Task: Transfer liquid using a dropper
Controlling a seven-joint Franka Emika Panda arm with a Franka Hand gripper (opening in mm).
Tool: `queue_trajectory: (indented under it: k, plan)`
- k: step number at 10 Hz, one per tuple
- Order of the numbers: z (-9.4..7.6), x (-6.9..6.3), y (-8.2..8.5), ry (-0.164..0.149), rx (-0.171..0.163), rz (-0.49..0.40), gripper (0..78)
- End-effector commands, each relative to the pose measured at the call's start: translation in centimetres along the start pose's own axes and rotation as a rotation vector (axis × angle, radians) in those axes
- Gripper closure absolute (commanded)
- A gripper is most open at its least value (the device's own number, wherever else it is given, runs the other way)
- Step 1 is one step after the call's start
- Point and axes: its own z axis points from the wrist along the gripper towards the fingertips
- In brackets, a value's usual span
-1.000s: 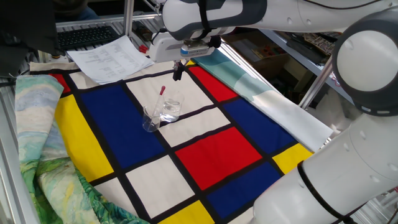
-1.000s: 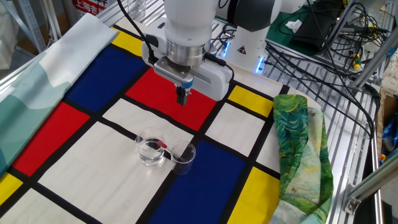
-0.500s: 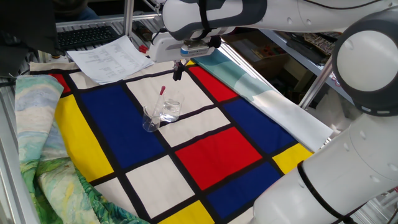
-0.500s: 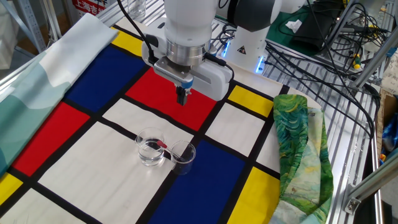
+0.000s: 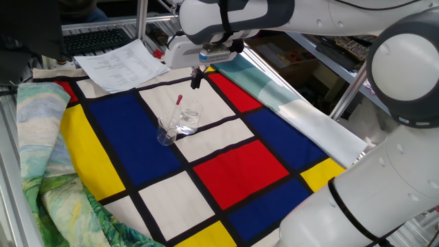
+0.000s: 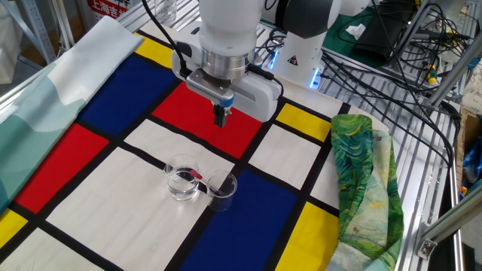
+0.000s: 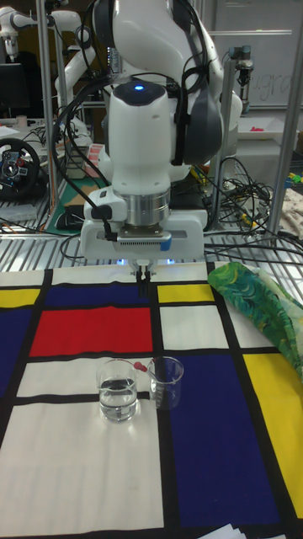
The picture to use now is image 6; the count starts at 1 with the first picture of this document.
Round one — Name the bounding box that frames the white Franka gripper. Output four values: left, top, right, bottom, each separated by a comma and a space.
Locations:
172, 26, 283, 129

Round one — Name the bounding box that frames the glass beaker with water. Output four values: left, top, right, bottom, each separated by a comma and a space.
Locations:
163, 153, 201, 202

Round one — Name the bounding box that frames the empty glass beaker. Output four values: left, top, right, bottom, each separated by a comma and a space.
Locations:
206, 169, 239, 212

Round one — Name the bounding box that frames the tall clear glass beaker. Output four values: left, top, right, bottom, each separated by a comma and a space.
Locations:
154, 0, 178, 23

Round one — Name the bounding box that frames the green desk mat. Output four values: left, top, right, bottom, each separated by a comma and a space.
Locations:
322, 5, 415, 69

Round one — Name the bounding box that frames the colour block tablecloth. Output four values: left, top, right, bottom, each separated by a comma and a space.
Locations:
0, 20, 391, 271

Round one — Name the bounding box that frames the green painted landscape cloth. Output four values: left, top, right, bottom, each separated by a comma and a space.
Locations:
325, 114, 405, 271

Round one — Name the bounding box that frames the red sign with white letters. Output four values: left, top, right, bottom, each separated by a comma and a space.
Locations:
87, 0, 131, 20

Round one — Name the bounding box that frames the crumpled white tissue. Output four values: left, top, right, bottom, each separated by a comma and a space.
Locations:
345, 23, 368, 41

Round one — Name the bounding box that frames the black pouch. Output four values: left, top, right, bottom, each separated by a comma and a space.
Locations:
352, 13, 406, 63

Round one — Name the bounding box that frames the pale teal white cloth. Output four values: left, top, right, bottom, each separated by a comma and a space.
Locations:
0, 15, 145, 215

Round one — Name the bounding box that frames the grey perforated shelf rack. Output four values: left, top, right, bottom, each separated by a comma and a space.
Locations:
0, 0, 76, 63

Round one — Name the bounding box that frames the brown cardboard box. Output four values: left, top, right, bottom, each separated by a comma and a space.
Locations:
454, 107, 482, 189

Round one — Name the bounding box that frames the blue plastic bag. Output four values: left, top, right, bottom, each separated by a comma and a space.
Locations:
462, 137, 482, 185

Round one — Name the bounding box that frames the black cable bundle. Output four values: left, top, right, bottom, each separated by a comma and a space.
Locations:
319, 0, 474, 169

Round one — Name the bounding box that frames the slanted aluminium profile post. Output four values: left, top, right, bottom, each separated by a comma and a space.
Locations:
425, 37, 482, 110

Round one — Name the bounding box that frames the aluminium profile beam with bracket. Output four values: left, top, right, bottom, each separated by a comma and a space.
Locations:
416, 190, 482, 260

